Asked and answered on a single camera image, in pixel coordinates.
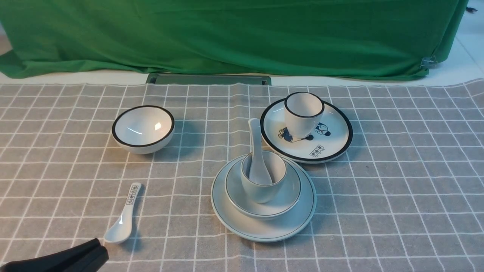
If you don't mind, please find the thin rimmed white bowl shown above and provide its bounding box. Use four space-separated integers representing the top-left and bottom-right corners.
225 159 301 220

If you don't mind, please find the thin rimmed white plate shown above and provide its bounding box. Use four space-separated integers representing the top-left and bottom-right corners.
211 156 317 243

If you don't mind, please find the green backdrop cloth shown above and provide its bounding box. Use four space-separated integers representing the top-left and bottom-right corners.
1 0 467 81

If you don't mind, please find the silver cloth clip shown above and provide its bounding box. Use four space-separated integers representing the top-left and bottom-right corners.
420 56 439 70

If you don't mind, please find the grey checked tablecloth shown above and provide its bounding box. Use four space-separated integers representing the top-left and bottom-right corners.
0 79 484 272

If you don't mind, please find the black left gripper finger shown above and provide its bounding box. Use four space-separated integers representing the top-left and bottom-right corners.
1 238 102 272

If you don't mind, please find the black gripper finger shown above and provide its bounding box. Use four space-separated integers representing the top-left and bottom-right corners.
46 246 109 272

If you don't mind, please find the plain white spoon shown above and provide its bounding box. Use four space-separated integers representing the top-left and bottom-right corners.
248 118 273 185

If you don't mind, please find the black rimmed cartoon plate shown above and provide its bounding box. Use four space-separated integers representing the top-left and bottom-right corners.
260 99 353 164

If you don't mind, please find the black rimmed white bowl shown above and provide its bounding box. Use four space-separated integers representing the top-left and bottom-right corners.
111 105 176 155

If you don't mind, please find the thin rimmed white cup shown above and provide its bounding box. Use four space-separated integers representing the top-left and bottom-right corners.
240 150 287 204

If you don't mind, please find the white spoon with characters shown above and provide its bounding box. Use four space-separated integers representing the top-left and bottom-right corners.
104 182 142 244

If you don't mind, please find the black rimmed white cup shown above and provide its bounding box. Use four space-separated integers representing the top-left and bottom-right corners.
284 92 325 139

